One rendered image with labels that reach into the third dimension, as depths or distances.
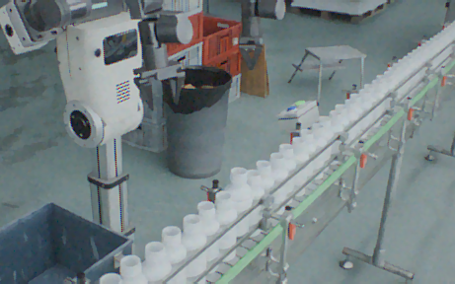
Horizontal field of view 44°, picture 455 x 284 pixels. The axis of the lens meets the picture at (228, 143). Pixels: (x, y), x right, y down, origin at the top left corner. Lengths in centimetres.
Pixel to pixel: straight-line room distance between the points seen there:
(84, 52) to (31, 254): 59
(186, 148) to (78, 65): 194
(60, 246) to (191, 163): 197
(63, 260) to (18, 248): 17
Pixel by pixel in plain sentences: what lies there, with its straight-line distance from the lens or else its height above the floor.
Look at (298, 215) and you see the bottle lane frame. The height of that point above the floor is 98.
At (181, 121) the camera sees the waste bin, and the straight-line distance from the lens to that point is 348.
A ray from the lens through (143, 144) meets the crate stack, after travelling 403.
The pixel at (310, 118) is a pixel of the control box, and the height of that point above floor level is 108.
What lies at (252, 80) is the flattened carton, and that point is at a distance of 501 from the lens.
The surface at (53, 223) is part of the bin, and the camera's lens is 172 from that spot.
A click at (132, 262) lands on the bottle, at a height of 115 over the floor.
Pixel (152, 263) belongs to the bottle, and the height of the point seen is 114.
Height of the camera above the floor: 181
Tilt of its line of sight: 26 degrees down
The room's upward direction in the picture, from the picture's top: 2 degrees clockwise
